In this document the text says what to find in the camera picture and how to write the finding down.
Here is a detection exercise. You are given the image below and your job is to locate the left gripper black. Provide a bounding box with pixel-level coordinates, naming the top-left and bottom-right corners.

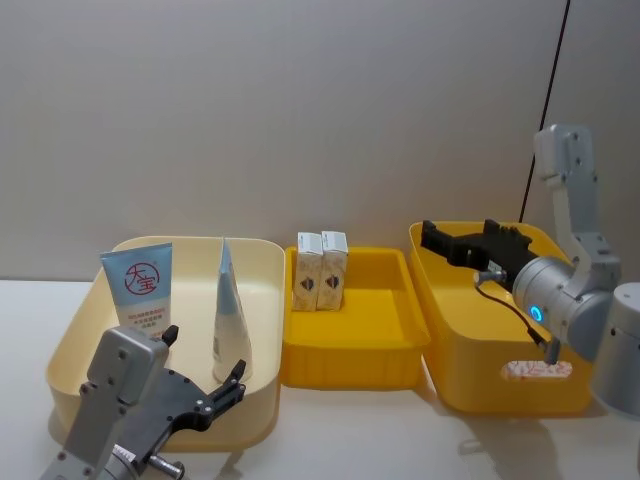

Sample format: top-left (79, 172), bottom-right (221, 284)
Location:
top-left (118, 324), bottom-right (248, 469)

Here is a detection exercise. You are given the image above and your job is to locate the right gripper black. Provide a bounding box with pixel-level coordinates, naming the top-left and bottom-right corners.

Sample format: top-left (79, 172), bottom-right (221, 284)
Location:
top-left (419, 218), bottom-right (534, 287)

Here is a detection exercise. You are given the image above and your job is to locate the pale blue white cream tube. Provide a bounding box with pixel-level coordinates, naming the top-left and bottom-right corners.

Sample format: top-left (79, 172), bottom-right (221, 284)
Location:
top-left (211, 237), bottom-right (254, 385)

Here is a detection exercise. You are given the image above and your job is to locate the cream plastic bin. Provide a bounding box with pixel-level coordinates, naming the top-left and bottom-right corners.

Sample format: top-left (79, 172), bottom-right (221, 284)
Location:
top-left (45, 235), bottom-right (286, 454)

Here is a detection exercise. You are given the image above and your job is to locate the pale blue tube red logo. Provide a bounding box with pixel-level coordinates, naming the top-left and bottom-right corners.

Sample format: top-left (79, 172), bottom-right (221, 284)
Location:
top-left (99, 242), bottom-right (175, 335)

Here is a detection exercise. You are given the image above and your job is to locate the large yellow plastic bin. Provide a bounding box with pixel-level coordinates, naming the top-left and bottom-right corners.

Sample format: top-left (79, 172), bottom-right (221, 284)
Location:
top-left (408, 221), bottom-right (597, 415)

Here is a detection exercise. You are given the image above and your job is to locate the small beige carton box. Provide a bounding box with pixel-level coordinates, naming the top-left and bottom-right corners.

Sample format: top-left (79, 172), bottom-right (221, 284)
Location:
top-left (291, 231), bottom-right (324, 312)
top-left (317, 230), bottom-right (349, 311)

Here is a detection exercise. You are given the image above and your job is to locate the small yellow plastic bin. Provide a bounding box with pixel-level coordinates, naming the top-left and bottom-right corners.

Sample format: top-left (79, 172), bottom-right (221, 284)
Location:
top-left (282, 244), bottom-right (431, 389)

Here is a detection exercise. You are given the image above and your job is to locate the white sticker red print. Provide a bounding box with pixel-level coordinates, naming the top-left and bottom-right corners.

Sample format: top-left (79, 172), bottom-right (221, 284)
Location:
top-left (501, 360), bottom-right (573, 382)

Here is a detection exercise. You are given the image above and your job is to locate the thin dark gripper cable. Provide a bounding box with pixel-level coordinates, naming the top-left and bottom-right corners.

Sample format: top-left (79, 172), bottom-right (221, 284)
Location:
top-left (473, 268), bottom-right (561, 365)

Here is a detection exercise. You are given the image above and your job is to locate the thin black wall cable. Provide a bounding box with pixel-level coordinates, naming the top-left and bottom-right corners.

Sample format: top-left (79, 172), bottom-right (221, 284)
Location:
top-left (518, 0), bottom-right (572, 223)

